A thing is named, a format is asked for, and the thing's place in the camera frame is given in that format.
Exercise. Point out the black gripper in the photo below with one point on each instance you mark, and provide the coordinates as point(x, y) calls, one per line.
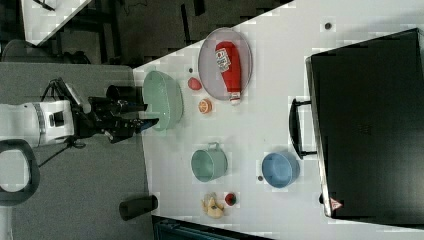
point(102, 115)

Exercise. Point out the red ketchup bottle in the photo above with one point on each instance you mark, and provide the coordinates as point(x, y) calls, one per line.
point(228, 62)

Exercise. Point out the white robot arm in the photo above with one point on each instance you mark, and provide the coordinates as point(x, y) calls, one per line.
point(31, 125)

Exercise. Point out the grey oval plate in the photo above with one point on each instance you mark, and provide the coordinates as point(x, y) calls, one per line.
point(209, 72)

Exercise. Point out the black pot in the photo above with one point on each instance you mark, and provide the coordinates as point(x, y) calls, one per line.
point(123, 94)

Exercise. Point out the green perforated colander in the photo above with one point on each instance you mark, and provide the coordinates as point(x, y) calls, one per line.
point(163, 96)

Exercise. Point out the red toy strawberry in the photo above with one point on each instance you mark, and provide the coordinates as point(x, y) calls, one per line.
point(194, 84)

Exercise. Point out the orange slice toy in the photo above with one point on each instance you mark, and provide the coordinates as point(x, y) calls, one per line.
point(205, 106)

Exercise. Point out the black cylinder table corner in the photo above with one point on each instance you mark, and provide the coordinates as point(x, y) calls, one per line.
point(133, 208)

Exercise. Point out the peeled toy banana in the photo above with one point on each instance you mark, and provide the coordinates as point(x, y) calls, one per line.
point(211, 207)

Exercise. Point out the small red toy fruit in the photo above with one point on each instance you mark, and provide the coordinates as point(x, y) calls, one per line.
point(230, 199)

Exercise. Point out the blue bowl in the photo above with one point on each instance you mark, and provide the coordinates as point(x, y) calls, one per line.
point(280, 169)

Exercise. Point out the black toaster oven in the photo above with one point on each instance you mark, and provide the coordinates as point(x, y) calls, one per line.
point(367, 106)

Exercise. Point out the green cup with handle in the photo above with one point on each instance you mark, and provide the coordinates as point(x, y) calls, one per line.
point(210, 163)

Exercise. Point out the blue metal rail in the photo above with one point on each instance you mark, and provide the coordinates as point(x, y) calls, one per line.
point(171, 229)

